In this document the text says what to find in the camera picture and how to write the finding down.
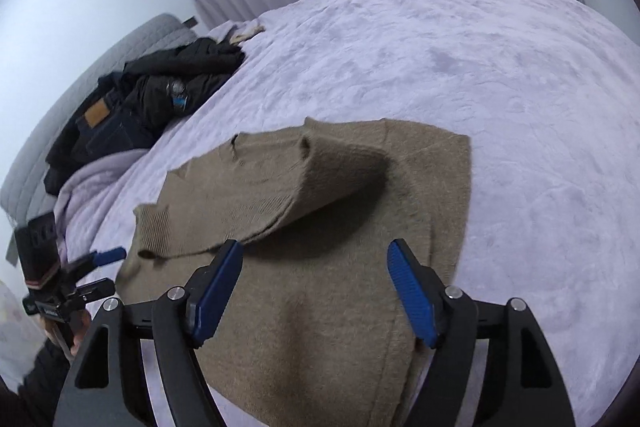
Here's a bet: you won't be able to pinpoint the lavender plush bed blanket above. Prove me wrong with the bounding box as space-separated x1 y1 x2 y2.
65 0 639 426

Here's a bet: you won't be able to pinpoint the grey padded headboard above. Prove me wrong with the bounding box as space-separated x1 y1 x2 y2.
1 14 198 225

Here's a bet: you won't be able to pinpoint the person's left hand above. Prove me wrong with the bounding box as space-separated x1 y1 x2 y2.
40 310 91 361

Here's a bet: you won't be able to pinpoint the lavender folded pillow blanket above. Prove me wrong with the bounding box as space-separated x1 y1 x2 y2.
53 148 148 262

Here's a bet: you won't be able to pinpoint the black jacket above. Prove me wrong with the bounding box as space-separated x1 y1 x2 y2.
118 38 245 136

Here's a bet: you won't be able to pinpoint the dark blue jeans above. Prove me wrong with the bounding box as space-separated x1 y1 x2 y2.
43 72 157 196

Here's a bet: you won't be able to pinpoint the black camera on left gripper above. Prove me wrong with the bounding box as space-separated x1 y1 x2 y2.
14 212 61 291

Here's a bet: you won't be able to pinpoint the brown knitted sweater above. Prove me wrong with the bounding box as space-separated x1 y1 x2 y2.
116 119 471 426

